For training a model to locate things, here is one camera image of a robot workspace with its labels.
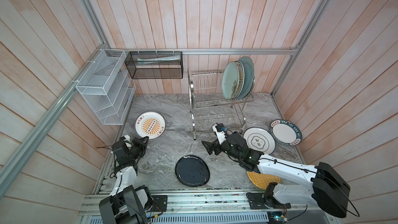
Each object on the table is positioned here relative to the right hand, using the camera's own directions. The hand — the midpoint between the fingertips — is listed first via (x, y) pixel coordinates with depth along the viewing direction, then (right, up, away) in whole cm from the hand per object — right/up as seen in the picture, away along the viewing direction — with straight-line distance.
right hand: (208, 137), depth 79 cm
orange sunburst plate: (-33, +6, +9) cm, 35 cm away
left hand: (-32, -1, +5) cm, 33 cm away
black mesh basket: (-35, +45, +25) cm, 62 cm away
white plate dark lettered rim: (+53, -1, +20) cm, 56 cm away
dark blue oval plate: (-9, -20, +4) cm, 22 cm away
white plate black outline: (+34, -5, +16) cm, 38 cm away
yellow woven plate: (+28, -23, +1) cm, 36 cm away
